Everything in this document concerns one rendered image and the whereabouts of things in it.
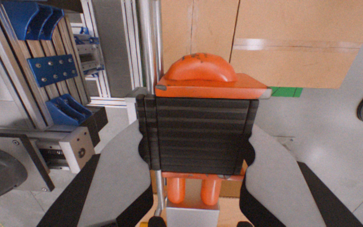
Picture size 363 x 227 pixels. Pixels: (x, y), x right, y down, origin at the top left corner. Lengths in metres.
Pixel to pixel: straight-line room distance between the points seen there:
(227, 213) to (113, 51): 1.16
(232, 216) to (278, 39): 0.76
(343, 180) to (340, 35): 2.11
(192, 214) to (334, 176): 2.56
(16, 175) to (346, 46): 1.36
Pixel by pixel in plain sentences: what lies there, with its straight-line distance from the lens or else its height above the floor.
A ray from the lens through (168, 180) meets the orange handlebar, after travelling 0.17.
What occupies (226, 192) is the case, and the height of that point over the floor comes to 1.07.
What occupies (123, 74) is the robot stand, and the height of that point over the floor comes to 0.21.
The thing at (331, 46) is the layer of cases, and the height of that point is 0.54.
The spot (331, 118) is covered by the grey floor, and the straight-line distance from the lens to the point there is 2.07.
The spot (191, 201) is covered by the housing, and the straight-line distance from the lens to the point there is 0.20.
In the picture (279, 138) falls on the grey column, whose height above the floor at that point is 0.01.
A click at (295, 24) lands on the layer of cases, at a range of 0.92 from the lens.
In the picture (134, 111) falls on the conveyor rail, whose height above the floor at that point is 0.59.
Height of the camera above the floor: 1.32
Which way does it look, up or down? 63 degrees down
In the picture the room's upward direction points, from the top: 174 degrees counter-clockwise
